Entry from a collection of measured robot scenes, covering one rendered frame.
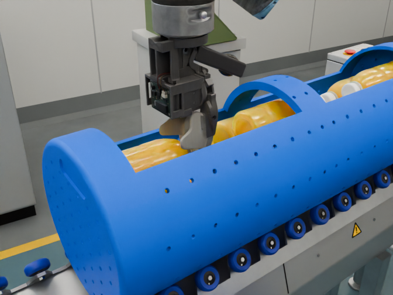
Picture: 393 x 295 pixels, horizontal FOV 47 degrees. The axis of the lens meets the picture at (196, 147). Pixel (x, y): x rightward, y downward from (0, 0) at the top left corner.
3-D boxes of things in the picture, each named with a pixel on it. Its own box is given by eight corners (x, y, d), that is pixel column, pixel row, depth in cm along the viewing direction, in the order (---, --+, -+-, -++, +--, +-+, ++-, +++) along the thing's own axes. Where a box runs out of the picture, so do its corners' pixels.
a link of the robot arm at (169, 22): (189, -8, 69) (230, 1, 62) (189, 23, 71) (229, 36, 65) (139, -1, 64) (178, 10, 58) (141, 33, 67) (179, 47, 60)
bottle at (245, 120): (255, 154, 83) (320, 128, 93) (262, 122, 79) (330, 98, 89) (231, 136, 87) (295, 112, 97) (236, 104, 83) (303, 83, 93)
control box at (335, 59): (323, 81, 152) (327, 52, 147) (358, 70, 162) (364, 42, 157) (348, 90, 145) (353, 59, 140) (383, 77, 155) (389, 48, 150)
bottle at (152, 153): (91, 219, 67) (191, 178, 77) (97, 198, 62) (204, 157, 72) (72, 180, 70) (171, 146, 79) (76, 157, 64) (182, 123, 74)
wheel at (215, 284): (194, 263, 78) (200, 262, 76) (216, 266, 80) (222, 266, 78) (192, 290, 77) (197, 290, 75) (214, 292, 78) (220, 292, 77)
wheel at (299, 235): (283, 215, 90) (290, 213, 88) (301, 219, 92) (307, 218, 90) (283, 237, 88) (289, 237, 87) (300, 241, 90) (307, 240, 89)
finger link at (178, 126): (153, 149, 78) (155, 103, 72) (181, 139, 81) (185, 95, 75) (163, 159, 76) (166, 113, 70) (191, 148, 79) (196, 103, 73)
